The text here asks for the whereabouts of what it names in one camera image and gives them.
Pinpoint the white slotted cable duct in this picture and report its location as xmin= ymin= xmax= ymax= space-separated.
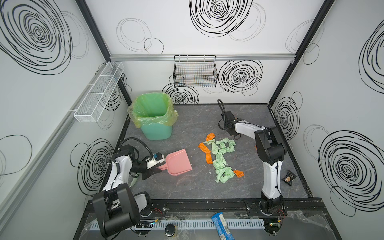
xmin=89 ymin=218 xmax=266 ymax=232

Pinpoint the green paper scrap front right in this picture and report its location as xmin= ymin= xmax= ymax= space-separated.
xmin=215 ymin=167 xmax=235 ymax=184

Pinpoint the white wire shelf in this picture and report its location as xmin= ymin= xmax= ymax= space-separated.
xmin=74 ymin=62 xmax=124 ymax=123

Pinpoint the green paper scrap by bin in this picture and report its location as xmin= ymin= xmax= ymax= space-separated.
xmin=211 ymin=140 xmax=219 ymax=155

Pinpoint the green paper scrap centre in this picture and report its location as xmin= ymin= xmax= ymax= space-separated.
xmin=212 ymin=138 xmax=236 ymax=154

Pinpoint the orange paper scrap right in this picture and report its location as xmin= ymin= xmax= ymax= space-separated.
xmin=206 ymin=153 xmax=213 ymax=164

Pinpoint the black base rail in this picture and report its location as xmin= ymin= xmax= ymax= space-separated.
xmin=86 ymin=197 xmax=326 ymax=217

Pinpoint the small orange paper scrap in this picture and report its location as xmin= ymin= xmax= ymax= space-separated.
xmin=233 ymin=170 xmax=244 ymax=178

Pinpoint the pink plastic dustpan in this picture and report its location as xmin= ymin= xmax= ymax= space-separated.
xmin=157 ymin=149 xmax=192 ymax=176

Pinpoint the orange paper scrap far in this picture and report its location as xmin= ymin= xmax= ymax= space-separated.
xmin=206 ymin=133 xmax=215 ymax=141

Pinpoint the black wire basket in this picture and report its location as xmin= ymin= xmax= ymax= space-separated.
xmin=173 ymin=55 xmax=219 ymax=88

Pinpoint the green trash bin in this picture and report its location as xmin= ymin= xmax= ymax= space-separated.
xmin=139 ymin=92 xmax=174 ymax=141

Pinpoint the green bin liner bag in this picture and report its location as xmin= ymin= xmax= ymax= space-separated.
xmin=128 ymin=93 xmax=179 ymax=129

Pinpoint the orange paper scrap strip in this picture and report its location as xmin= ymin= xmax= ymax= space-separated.
xmin=199 ymin=143 xmax=211 ymax=154

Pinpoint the small black snack wrapper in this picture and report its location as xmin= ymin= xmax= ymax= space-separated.
xmin=282 ymin=170 xmax=297 ymax=187

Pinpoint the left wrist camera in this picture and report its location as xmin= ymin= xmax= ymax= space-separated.
xmin=145 ymin=153 xmax=165 ymax=170

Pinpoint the green paper scrap lower bin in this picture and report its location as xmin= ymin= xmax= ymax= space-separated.
xmin=213 ymin=153 xmax=228 ymax=170

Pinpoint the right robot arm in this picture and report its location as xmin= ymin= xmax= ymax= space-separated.
xmin=218 ymin=99 xmax=287 ymax=216

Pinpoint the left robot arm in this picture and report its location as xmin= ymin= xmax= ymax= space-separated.
xmin=92 ymin=138 xmax=165 ymax=239

